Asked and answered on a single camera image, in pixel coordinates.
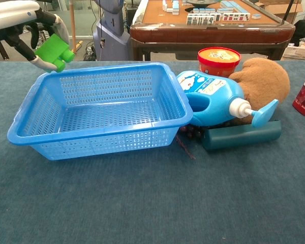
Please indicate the blue-backed mahjong tile stack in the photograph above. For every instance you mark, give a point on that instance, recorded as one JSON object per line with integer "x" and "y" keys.
{"x": 170, "y": 6}

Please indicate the teal table cloth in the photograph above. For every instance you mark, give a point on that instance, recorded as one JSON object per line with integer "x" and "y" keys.
{"x": 152, "y": 198}

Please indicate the brown plush toy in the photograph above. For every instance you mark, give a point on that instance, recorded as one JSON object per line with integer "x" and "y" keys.
{"x": 264, "y": 81}

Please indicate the blue perforated plastic basket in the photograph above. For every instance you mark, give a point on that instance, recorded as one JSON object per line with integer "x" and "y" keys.
{"x": 104, "y": 142}

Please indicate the mahjong tile row green faces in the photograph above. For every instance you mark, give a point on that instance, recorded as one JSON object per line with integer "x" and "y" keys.
{"x": 203, "y": 19}

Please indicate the red cylindrical snack container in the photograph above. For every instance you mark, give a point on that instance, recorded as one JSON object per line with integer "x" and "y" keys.
{"x": 216, "y": 66}

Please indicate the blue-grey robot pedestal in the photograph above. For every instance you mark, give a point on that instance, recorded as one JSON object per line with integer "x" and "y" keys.
{"x": 111, "y": 35}

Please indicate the dark teal rectangular box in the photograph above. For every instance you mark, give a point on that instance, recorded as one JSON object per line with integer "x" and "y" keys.
{"x": 241, "y": 137}

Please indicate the green toy block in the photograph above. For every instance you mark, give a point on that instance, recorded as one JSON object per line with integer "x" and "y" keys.
{"x": 52, "y": 49}

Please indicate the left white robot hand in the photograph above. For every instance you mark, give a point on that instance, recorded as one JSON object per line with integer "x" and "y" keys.
{"x": 10, "y": 17}

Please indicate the brown mahjong table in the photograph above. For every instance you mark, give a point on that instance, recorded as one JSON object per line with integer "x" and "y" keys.
{"x": 208, "y": 35}

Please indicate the white plastic crate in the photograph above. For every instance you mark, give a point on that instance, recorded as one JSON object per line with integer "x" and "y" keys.
{"x": 300, "y": 52}

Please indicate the blue detergent pump bottle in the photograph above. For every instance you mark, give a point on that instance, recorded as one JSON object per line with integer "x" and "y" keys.
{"x": 216, "y": 101}

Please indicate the blue-backed mahjong tile row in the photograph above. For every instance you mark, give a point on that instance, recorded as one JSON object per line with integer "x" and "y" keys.
{"x": 204, "y": 10}

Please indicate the mahjong tile row red faces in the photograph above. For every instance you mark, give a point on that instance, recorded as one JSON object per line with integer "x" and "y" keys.
{"x": 236, "y": 17}

